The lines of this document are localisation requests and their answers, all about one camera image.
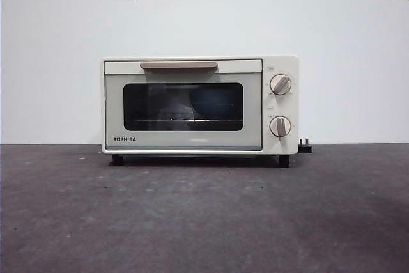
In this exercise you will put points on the blue bowl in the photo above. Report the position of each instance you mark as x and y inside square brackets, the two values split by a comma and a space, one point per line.
[212, 104]

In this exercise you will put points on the white Toshiba toaster oven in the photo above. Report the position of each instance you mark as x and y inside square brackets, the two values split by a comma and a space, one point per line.
[191, 143]

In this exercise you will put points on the black power plug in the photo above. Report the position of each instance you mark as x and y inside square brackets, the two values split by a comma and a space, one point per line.
[305, 148]

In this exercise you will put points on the beige oven knob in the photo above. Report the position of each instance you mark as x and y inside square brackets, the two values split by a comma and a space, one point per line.
[280, 127]
[280, 85]

